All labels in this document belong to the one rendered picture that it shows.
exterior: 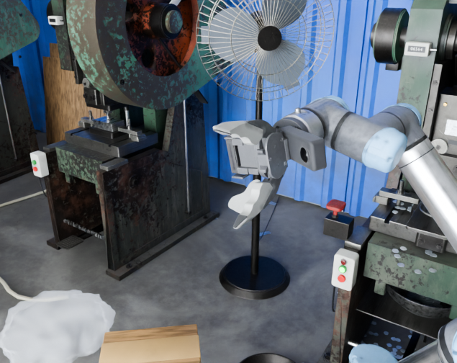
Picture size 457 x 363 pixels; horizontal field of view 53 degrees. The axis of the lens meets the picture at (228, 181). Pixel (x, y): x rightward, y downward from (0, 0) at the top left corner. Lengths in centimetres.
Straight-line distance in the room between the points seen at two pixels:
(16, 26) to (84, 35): 185
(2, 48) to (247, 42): 224
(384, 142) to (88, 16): 147
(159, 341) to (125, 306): 73
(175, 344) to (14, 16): 282
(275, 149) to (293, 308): 176
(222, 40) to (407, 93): 78
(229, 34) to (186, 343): 122
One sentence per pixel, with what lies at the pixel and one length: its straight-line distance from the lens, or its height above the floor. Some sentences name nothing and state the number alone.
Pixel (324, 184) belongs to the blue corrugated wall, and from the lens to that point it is 327.
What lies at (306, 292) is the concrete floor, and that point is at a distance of 253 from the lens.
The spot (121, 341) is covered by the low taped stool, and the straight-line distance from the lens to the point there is 179.
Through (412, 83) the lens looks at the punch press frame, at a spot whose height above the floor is 120.
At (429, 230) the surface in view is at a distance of 162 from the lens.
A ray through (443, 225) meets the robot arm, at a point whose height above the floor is 109.
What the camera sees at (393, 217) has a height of 70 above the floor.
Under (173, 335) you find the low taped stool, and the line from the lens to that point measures 177.
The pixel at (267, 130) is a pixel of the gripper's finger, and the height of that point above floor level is 131.
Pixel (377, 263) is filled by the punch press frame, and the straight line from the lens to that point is 178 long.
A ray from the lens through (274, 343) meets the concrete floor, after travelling 222.
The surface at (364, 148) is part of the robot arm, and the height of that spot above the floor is 126.
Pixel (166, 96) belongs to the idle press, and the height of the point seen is 98.
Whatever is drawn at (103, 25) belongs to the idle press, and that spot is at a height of 134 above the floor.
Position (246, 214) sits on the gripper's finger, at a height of 120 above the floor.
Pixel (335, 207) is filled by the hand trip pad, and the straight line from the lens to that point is 171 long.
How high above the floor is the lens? 152
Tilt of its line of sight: 24 degrees down
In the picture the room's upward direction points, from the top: straight up
